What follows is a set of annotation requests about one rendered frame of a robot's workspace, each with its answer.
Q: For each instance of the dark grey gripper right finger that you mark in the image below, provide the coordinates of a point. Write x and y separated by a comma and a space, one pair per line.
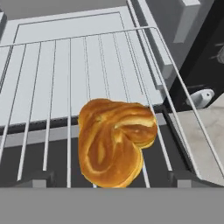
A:
183, 178

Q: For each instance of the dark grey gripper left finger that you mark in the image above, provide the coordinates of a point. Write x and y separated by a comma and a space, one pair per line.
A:
39, 178

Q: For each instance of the dark toaster oven door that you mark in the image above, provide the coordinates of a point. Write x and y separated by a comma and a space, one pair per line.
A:
36, 157

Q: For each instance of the golden brown twisted bread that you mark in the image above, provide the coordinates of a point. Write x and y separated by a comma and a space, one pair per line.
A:
110, 143

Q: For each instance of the silver toaster oven knob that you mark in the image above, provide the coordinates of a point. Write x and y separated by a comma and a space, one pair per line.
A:
201, 97

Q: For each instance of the black toaster oven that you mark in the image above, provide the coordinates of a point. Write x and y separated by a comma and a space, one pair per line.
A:
204, 67

